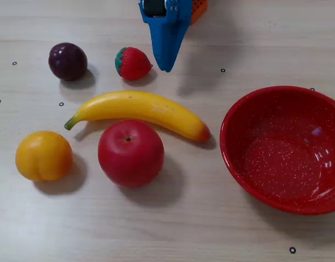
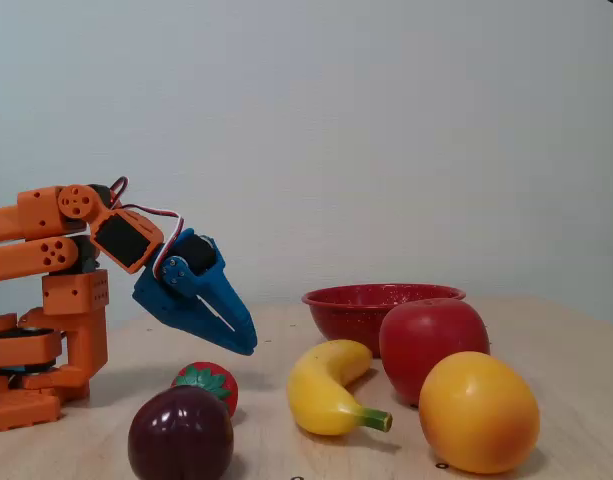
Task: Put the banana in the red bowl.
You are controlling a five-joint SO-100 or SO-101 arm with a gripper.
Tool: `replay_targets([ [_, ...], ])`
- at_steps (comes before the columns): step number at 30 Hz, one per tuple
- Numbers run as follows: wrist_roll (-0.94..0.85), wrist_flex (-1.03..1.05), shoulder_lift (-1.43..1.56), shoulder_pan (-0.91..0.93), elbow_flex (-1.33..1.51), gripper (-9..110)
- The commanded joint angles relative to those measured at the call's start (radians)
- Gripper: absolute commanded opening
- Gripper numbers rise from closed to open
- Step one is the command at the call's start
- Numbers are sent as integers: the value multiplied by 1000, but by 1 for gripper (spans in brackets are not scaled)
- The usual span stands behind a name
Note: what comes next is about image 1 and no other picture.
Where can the dark purple plastic plum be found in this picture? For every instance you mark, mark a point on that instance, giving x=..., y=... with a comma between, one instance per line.
x=67, y=61

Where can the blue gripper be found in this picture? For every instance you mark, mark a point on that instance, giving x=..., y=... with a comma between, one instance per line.
x=166, y=30

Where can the red plastic apple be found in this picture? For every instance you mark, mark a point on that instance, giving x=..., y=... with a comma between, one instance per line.
x=130, y=155

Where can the yellow plastic banana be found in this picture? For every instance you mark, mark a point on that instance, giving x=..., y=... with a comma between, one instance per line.
x=145, y=107

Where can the red speckled bowl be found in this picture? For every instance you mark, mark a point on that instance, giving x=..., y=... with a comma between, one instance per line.
x=279, y=163

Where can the red plastic strawberry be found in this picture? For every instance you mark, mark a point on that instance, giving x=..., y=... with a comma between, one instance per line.
x=134, y=64

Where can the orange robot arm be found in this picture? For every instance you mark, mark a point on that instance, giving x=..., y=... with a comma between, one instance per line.
x=199, y=9

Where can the orange plastic peach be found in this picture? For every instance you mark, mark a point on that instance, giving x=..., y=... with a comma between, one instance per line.
x=43, y=155

